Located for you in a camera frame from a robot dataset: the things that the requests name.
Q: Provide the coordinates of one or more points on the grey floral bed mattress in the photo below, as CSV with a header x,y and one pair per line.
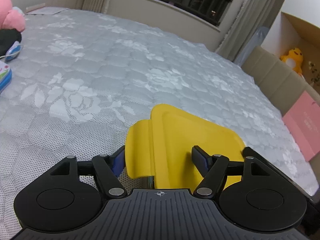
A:
x,y
150,55

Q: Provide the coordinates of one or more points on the yellow duck plush toy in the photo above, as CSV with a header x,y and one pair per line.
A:
x,y
293,60

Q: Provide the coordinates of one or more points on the pink flat box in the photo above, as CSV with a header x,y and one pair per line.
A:
x,y
303,127

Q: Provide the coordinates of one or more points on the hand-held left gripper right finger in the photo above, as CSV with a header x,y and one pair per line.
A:
x,y
204,160

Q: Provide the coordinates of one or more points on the cardboard box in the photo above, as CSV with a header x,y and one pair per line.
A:
x,y
300,35

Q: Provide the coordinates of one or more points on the small blue pouch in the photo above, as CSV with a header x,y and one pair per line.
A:
x,y
13,52

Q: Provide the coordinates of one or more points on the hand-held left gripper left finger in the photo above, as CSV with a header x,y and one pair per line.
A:
x,y
119,159

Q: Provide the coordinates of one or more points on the translucent blue plastic bag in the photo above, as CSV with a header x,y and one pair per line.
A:
x,y
258,38

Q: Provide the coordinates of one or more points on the pink plush toy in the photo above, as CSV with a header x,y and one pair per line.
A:
x,y
10,12

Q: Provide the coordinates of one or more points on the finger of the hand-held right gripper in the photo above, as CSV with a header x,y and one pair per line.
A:
x,y
280,172

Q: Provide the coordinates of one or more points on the black cloth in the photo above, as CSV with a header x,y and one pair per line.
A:
x,y
8,40

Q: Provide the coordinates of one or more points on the printed blue pencil case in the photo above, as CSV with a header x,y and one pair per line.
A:
x,y
5,78

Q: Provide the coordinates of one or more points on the yellow plastic tray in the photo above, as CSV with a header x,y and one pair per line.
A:
x,y
175,140

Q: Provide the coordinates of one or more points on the beige padded headboard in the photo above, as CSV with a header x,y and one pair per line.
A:
x,y
272,77

